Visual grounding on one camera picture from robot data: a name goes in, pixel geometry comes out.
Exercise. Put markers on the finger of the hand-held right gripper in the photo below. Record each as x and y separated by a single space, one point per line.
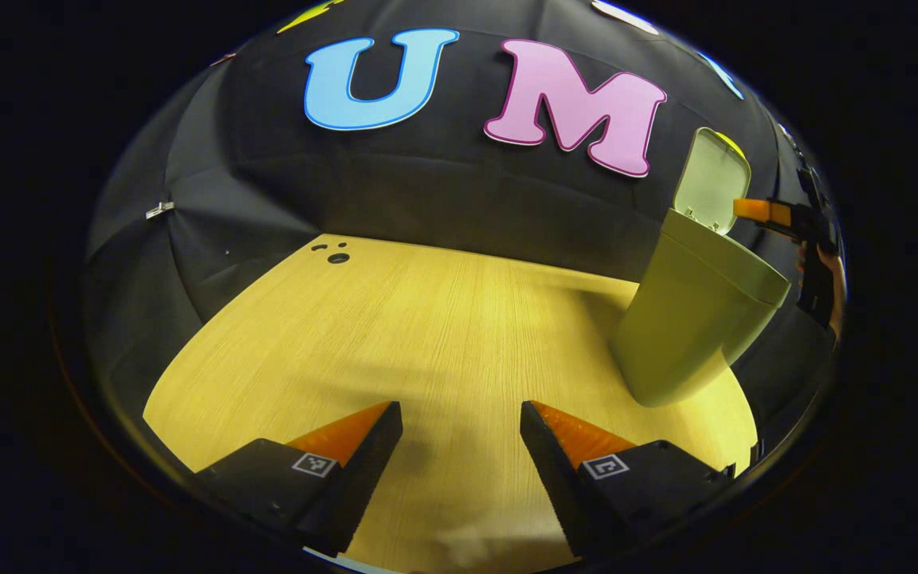
762 210

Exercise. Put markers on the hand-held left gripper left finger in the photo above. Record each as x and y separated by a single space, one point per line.
359 478

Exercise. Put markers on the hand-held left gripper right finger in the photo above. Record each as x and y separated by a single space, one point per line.
555 478

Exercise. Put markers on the green desktop garbage bin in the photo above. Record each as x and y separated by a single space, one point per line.
682 319

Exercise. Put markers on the wooden desktop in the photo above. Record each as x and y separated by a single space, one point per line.
427 335

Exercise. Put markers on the silver cloth clip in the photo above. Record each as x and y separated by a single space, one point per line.
159 210

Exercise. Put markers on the copper cloth clip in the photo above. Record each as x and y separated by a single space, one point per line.
224 58

